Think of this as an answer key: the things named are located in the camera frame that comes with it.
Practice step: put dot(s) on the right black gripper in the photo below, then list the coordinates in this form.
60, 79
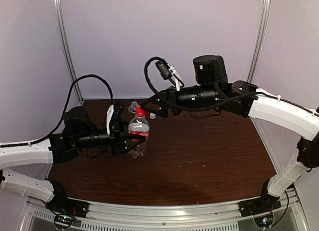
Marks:
162, 96

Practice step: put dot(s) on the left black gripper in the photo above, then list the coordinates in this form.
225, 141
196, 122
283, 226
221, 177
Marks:
119, 143

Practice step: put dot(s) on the white bottle cap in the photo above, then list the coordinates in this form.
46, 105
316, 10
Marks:
152, 116

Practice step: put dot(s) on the red cola bottle cap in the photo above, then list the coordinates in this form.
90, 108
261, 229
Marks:
139, 112

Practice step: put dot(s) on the small cola bottle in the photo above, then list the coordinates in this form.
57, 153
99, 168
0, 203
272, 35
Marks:
139, 125

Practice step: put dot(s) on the large clear plastic bottle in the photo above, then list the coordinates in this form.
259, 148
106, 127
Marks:
132, 108

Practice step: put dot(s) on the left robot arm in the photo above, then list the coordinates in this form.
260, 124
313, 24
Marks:
79, 134

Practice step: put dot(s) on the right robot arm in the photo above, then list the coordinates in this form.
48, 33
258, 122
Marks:
214, 92

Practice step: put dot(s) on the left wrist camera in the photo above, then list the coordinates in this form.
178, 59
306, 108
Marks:
113, 115

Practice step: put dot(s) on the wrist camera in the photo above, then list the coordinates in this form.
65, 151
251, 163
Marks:
168, 72
113, 115

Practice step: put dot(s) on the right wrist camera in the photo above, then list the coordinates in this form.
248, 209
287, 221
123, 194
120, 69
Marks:
168, 72

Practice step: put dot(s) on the aluminium front frame rail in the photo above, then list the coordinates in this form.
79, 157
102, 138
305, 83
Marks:
224, 216

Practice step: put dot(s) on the left rear frame post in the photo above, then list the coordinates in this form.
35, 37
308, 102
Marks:
64, 41

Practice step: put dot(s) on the frame post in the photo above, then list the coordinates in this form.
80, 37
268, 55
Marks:
264, 18
64, 41

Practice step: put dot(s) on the right rear frame post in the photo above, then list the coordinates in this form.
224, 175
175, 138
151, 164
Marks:
264, 18

